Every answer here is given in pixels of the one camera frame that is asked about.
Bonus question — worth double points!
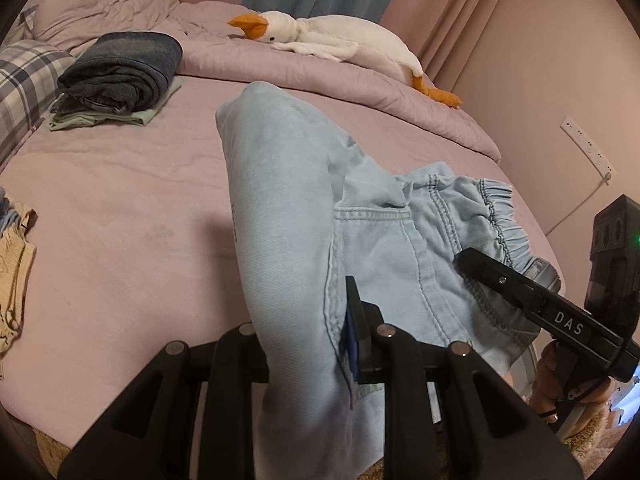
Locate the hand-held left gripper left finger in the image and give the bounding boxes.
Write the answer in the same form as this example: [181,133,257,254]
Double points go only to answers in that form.
[57,322,273,480]

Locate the plaid pillow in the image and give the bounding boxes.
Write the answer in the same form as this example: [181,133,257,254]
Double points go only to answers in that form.
[0,40,78,166]

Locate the white power strip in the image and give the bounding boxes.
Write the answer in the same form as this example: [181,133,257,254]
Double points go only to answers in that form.
[560,115,615,183]

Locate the beige knitted garment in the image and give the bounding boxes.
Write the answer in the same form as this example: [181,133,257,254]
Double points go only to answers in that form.
[0,205,38,378]

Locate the folded dark blue jeans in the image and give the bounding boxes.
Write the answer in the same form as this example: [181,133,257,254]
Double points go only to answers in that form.
[57,32,183,113]

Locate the light blue denim pants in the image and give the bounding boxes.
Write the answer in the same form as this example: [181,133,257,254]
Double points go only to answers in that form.
[215,80,561,480]

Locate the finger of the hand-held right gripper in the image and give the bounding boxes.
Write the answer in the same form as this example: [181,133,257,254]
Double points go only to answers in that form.
[455,247,543,317]
[522,257,562,293]

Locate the folded pale green garment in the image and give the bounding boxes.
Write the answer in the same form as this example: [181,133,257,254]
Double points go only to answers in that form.
[49,80,182,132]

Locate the person's right hand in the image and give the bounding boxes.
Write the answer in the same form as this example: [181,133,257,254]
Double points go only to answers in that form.
[530,342,618,433]

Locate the white goose plush toy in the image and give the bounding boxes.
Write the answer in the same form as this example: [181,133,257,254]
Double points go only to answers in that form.
[227,10,463,110]

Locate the brown fluffy rug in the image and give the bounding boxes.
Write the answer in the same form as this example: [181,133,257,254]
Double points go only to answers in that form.
[30,422,631,480]

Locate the pink duvet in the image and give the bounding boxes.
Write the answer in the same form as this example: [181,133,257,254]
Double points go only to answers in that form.
[22,0,502,163]

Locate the pink bed sheet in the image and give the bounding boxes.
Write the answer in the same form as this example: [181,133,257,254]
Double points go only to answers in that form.
[0,72,566,456]

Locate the white power cable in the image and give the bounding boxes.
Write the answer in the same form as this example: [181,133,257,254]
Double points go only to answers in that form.
[545,175,608,238]

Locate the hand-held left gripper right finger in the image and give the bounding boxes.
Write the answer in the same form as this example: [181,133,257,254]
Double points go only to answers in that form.
[342,275,583,480]

